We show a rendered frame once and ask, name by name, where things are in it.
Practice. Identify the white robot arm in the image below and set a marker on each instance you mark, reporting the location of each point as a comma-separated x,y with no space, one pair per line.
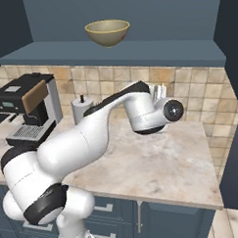
73,149

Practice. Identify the tan ceramic bowl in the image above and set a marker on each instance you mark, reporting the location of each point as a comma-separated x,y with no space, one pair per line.
107,34

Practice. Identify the blue base cabinet door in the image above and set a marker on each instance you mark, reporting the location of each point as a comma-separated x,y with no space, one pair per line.
174,223

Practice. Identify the dark blue cabinet door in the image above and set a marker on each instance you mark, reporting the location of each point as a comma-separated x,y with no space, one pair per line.
6,28
234,171

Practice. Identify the white paper towel roll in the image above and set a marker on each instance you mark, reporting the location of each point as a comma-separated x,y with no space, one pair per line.
78,110

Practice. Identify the silver metallic container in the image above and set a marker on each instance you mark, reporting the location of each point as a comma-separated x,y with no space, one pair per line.
158,91

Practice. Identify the blue drawer front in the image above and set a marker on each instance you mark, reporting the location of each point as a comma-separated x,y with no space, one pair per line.
8,235
112,230
120,207

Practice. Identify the black and silver coffee machine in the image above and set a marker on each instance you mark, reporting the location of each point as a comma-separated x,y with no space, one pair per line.
31,95

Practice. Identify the blue open wall cabinet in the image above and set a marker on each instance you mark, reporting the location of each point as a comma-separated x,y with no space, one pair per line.
121,53

